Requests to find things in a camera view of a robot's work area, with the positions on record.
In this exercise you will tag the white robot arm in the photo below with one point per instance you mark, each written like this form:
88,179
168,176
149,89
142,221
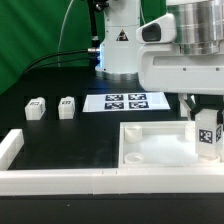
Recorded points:
180,52

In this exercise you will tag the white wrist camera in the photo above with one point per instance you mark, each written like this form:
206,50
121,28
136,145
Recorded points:
161,30

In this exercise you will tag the green backdrop curtain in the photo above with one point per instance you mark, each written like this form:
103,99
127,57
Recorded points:
30,29

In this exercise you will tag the white U-shaped obstacle fence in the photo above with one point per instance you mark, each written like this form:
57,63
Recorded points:
204,178

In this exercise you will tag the white square tabletop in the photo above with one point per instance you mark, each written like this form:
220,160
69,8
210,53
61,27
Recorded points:
163,144

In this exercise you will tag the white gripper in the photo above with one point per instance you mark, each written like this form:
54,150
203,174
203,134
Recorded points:
161,67

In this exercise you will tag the AprilTag marker sheet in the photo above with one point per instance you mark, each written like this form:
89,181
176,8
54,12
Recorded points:
126,102

